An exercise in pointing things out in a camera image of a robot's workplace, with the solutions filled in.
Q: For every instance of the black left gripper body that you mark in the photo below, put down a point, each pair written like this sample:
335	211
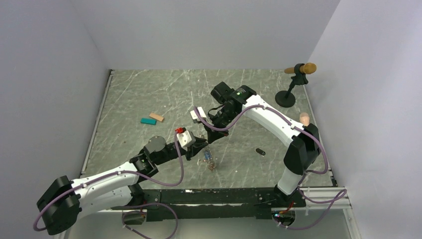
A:
189	152

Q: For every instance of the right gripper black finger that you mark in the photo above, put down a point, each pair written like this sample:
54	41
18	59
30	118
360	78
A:
221	134
212	135

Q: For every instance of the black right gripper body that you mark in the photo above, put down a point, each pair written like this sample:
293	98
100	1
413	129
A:
223	118

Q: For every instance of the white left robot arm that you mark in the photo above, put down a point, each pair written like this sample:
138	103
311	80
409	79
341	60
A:
66	201

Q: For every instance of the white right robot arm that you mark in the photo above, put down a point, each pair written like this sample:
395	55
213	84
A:
302	141

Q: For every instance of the small black cylinder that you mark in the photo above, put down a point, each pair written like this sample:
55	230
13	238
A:
260	151

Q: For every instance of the orange rectangular block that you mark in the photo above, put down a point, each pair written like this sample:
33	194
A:
156	117

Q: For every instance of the teal rectangular block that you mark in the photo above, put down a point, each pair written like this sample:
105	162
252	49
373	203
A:
148	121

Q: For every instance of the pink microphone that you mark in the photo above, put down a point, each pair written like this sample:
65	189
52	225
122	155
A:
304	119

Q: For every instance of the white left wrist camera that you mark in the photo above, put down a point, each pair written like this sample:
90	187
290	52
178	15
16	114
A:
185	137

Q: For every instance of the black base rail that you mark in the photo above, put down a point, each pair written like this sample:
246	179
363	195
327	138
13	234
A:
260	203

